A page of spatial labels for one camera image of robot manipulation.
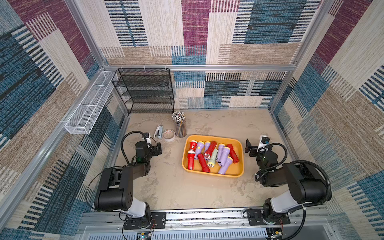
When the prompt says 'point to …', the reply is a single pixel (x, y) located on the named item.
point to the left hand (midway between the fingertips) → (152, 143)
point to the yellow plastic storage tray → (234, 170)
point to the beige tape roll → (168, 135)
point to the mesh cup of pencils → (180, 128)
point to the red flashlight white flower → (193, 145)
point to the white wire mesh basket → (81, 121)
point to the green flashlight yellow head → (211, 161)
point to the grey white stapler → (159, 132)
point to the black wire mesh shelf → (146, 90)
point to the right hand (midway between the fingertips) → (256, 141)
